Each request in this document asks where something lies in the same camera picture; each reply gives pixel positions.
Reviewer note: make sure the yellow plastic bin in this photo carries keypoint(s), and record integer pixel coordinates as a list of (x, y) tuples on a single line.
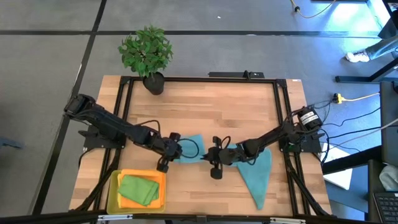
[(111, 200)]

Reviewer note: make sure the grey cloth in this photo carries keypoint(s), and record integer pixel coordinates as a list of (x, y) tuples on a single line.
[(390, 177)]

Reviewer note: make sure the green microfiber towel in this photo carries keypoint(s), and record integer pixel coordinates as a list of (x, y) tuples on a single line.
[(138, 189)]

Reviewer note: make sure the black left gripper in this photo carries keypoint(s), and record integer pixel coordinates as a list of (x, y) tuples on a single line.
[(169, 147)]

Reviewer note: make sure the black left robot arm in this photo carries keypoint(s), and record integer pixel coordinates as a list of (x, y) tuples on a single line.
[(115, 126)]

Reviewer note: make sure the silver aluminium bracket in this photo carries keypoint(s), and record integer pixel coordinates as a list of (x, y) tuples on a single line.
[(115, 216), (287, 220)]

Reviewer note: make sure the black keyboard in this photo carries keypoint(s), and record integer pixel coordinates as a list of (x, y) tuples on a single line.
[(387, 205)]

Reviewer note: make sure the white flat box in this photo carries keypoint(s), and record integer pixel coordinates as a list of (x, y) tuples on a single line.
[(340, 179)]

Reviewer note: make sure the black bar bracket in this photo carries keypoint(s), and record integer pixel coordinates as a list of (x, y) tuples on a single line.
[(230, 74)]

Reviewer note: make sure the black desk frame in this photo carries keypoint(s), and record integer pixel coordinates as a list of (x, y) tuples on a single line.
[(351, 79)]

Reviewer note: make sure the person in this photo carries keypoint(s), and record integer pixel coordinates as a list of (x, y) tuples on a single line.
[(357, 56)]

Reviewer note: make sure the black table frame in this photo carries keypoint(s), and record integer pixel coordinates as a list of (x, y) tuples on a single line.
[(199, 80)]

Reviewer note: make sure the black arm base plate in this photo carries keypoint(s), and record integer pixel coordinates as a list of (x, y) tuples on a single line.
[(93, 143), (308, 146)]

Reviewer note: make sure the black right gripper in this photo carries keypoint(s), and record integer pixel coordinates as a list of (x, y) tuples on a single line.
[(224, 155)]

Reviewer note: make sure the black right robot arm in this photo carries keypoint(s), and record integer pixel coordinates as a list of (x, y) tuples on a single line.
[(273, 135)]

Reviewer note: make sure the black desk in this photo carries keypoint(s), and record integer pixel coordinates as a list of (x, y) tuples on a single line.
[(388, 124)]

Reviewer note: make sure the orange microfiber towel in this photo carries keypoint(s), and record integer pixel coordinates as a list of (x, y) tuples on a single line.
[(157, 203)]

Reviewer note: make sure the potted green plant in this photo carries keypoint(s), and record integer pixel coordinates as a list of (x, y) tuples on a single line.
[(146, 53)]

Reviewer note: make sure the teal microfiber towel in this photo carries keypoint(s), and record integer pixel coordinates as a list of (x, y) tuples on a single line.
[(192, 149), (256, 177)]

